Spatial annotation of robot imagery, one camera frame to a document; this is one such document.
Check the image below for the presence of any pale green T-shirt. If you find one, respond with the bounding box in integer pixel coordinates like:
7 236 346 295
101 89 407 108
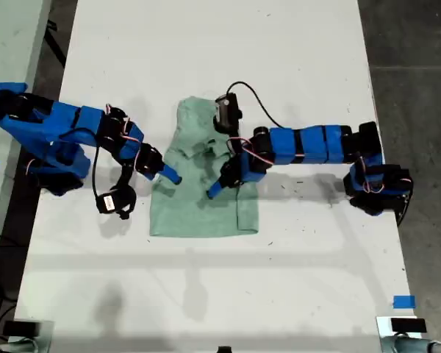
148 96 261 238

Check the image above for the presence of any long blue tape strip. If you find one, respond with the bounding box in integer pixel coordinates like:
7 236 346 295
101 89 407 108
0 82 29 95

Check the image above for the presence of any silver metal plate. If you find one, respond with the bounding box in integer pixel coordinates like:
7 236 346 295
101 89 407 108
376 315 423 353
12 319 55 353

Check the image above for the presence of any small black box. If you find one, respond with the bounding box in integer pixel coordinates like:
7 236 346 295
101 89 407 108
390 318 427 334
2 320 41 338

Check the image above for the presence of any square blue tape patch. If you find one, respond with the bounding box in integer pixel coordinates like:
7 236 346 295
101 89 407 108
392 295 417 310

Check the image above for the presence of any grey clamp tube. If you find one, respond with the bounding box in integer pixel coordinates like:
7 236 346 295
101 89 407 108
381 335 441 353
0 336 37 353

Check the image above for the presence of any black camera box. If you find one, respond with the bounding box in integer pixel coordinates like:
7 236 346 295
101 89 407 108
96 185 137 221
212 92 243 132

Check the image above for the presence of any black camera cable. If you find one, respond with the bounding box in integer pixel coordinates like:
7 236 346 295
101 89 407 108
58 127 104 207
224 81 286 129

